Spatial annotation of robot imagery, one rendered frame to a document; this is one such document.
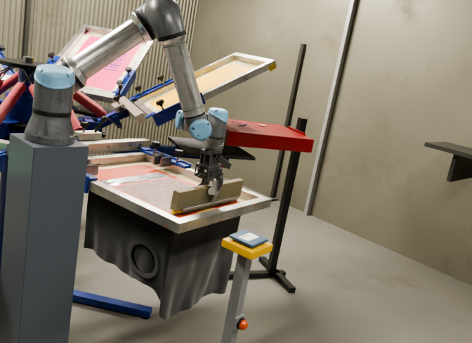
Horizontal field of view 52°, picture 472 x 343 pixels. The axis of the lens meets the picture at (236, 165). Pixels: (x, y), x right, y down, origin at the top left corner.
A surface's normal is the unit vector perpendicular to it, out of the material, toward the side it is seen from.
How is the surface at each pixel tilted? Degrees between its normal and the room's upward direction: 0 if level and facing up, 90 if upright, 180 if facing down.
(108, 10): 90
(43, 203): 90
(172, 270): 91
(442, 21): 90
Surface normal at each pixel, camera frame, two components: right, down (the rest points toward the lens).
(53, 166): 0.70, 0.29
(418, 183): -0.69, 0.05
